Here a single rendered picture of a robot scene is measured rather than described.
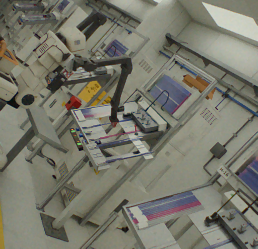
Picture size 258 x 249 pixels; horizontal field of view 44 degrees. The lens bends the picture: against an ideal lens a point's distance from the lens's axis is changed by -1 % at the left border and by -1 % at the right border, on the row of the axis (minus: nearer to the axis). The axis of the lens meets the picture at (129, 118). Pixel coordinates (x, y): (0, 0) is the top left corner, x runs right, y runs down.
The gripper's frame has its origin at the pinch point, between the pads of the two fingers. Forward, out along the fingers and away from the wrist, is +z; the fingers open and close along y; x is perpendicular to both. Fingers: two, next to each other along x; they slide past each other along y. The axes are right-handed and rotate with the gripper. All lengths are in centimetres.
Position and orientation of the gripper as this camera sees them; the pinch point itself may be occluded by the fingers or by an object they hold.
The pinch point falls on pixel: (114, 126)
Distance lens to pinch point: 301.9
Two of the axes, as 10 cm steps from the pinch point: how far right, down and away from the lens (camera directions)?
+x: -9.2, 1.9, -3.5
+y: -3.9, -4.7, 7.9
